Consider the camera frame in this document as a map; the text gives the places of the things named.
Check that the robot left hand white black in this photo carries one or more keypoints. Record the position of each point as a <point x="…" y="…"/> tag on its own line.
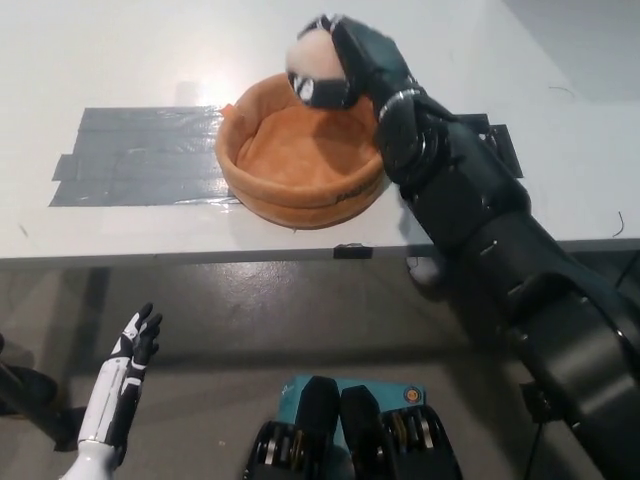
<point x="120" y="390"/>

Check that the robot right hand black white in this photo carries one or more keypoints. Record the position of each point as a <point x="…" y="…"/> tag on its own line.
<point x="372" y="60"/>

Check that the pale pink plush dumpling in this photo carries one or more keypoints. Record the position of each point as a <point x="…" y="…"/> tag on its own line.
<point x="317" y="57"/>

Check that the orange soft round basket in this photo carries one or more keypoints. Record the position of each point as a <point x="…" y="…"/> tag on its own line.
<point x="310" y="165"/>

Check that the white shoe of person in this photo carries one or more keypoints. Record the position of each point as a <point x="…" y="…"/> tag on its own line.
<point x="424" y="270"/>

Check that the robot body black blocks teal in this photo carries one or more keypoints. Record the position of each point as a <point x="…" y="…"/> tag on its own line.
<point x="360" y="440"/>

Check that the grey table leg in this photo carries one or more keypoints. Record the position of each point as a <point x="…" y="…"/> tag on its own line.
<point x="97" y="305"/>

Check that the black stand base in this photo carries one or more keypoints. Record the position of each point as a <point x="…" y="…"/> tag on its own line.
<point x="30" y="395"/>

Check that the black tape square patch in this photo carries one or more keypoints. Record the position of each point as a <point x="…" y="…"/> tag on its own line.
<point x="505" y="145"/>

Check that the small black tape strip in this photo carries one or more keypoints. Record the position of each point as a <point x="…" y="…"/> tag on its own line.
<point x="353" y="251"/>

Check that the dark slanted table leg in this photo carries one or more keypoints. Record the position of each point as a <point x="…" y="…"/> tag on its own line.
<point x="631" y="270"/>

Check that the grey duct tape patch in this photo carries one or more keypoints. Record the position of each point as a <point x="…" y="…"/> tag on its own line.
<point x="145" y="160"/>

